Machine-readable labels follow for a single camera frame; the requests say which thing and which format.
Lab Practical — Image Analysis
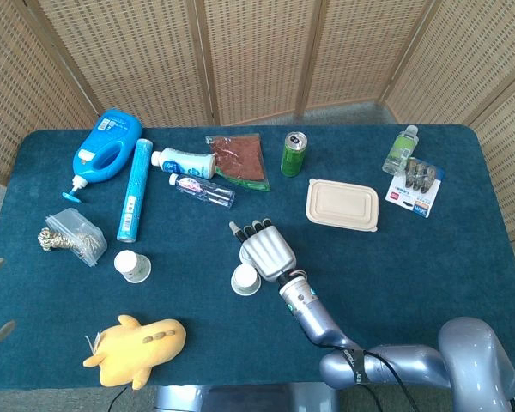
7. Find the blue detergent pump bottle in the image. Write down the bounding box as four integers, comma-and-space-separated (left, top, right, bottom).
61, 107, 143, 203

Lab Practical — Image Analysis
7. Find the blue table cloth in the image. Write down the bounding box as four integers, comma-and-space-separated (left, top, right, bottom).
0, 124, 515, 391

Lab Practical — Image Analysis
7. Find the yellow plush toy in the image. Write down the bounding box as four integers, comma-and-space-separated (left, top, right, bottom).
82, 314, 187, 391

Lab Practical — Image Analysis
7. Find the woven wooden folding screen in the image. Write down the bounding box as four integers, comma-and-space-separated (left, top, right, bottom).
0, 0, 515, 306

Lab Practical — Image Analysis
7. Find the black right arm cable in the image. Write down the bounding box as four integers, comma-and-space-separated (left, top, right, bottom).
302, 330, 413, 412

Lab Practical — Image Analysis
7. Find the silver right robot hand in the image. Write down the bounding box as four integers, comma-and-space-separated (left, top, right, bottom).
228, 217, 297, 284

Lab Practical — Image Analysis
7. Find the white bottle blue label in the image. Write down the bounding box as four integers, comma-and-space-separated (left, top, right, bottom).
150, 147, 217, 180

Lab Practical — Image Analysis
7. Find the grey robot torso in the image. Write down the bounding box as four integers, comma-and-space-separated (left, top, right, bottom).
153, 383, 340, 412

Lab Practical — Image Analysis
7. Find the brown powder plastic bag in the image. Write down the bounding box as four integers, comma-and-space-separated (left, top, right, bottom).
204, 132, 271, 193

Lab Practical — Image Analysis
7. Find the carded pack of hooks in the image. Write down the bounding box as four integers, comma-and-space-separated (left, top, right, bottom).
385, 156, 446, 219

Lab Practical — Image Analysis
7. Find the white floral paper cup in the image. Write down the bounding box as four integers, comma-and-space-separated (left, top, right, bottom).
230, 264, 263, 297
113, 250, 152, 285

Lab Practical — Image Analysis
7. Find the beige lidded food container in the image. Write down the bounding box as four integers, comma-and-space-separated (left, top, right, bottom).
305, 178, 380, 233

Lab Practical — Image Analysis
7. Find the blue cylindrical tube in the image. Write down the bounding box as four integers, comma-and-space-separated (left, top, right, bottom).
116, 137, 151, 243

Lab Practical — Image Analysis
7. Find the clear plastic box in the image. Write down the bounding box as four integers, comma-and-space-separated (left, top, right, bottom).
45, 207, 108, 268

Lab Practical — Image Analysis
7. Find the green drink can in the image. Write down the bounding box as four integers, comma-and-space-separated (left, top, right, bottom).
281, 131, 308, 178

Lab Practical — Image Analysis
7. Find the clear bottle pink label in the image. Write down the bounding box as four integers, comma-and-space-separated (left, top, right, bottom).
168, 173, 237, 210

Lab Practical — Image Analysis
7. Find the clear bottle green label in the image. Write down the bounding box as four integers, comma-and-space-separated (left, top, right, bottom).
381, 124, 420, 176

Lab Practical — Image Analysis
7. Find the braided rope bundle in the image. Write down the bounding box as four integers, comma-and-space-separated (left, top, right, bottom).
37, 227, 102, 259

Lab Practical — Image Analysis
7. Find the thin black cable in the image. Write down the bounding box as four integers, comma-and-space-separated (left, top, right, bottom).
109, 385, 130, 412

